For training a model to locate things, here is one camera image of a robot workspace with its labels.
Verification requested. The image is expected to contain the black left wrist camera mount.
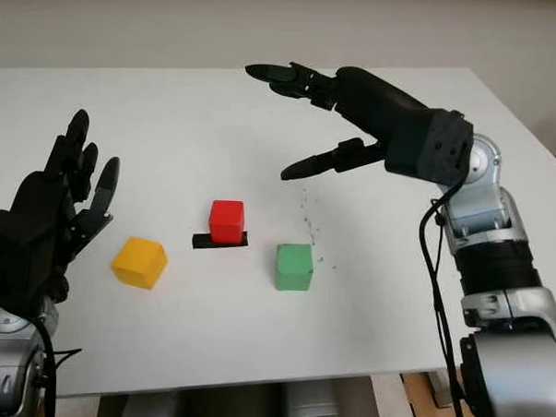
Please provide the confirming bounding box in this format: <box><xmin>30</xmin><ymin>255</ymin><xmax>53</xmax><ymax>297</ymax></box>
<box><xmin>0</xmin><ymin>208</ymin><xmax>71</xmax><ymax>323</ymax></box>

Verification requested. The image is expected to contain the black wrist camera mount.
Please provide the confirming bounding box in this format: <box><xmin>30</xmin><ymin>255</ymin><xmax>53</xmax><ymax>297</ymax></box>
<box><xmin>0</xmin><ymin>208</ymin><xmax>71</xmax><ymax>323</ymax></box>
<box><xmin>424</xmin><ymin>107</ymin><xmax>476</xmax><ymax>186</ymax></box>

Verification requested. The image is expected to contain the grey right robot leg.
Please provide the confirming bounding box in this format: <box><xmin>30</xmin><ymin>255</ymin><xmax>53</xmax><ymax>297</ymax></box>
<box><xmin>282</xmin><ymin>378</ymin><xmax>359</xmax><ymax>417</ymax></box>

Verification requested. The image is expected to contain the yellow wooden block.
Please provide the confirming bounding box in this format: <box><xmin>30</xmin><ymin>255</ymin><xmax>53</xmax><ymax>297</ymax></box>
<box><xmin>110</xmin><ymin>235</ymin><xmax>171</xmax><ymax>292</ymax></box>

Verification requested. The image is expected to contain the grey robot leg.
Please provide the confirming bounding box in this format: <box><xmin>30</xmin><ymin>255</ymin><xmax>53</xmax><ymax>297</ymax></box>
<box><xmin>282</xmin><ymin>378</ymin><xmax>359</xmax><ymax>417</ymax></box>
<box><xmin>120</xmin><ymin>388</ymin><xmax>182</xmax><ymax>417</ymax></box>

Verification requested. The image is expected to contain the white table frame beam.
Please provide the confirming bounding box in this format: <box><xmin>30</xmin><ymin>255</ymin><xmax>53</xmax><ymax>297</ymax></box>
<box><xmin>373</xmin><ymin>372</ymin><xmax>415</xmax><ymax>417</ymax></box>

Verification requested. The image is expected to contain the grey left robot leg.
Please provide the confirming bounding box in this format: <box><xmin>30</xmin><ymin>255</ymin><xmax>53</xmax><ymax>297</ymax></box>
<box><xmin>120</xmin><ymin>388</ymin><xmax>182</xmax><ymax>417</ymax></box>

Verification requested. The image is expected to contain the dark robot waist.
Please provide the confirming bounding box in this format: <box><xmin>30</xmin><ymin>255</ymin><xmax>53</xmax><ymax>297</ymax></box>
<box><xmin>179</xmin><ymin>380</ymin><xmax>285</xmax><ymax>417</ymax></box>

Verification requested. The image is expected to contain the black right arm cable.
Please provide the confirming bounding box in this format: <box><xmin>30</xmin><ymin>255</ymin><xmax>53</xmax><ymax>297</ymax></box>
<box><xmin>411</xmin><ymin>177</ymin><xmax>483</xmax><ymax>417</ymax></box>

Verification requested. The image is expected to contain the green wooden block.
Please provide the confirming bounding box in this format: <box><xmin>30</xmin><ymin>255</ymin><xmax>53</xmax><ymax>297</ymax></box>
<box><xmin>274</xmin><ymin>242</ymin><xmax>315</xmax><ymax>294</ymax></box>

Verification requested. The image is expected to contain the grey table leg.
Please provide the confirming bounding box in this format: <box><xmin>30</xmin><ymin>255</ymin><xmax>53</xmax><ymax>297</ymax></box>
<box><xmin>428</xmin><ymin>369</ymin><xmax>452</xmax><ymax>406</ymax></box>

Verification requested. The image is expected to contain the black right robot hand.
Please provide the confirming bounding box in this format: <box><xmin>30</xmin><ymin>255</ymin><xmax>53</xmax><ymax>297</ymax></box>
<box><xmin>240</xmin><ymin>59</ymin><xmax>440</xmax><ymax>188</ymax></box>

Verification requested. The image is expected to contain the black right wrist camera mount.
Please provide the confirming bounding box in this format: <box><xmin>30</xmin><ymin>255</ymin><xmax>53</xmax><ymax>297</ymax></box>
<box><xmin>424</xmin><ymin>107</ymin><xmax>476</xmax><ymax>186</ymax></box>

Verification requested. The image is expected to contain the black tape strip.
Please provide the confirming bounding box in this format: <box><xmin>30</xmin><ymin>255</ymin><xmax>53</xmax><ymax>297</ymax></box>
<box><xmin>191</xmin><ymin>230</ymin><xmax>250</xmax><ymax>254</ymax></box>

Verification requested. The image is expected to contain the red wooden block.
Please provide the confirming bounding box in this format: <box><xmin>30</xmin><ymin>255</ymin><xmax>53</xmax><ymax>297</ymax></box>
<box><xmin>207</xmin><ymin>198</ymin><xmax>247</xmax><ymax>244</ymax></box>

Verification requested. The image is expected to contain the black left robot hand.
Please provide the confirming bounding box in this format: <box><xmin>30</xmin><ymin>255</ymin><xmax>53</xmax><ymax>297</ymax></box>
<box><xmin>6</xmin><ymin>105</ymin><xmax>124</xmax><ymax>306</ymax></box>

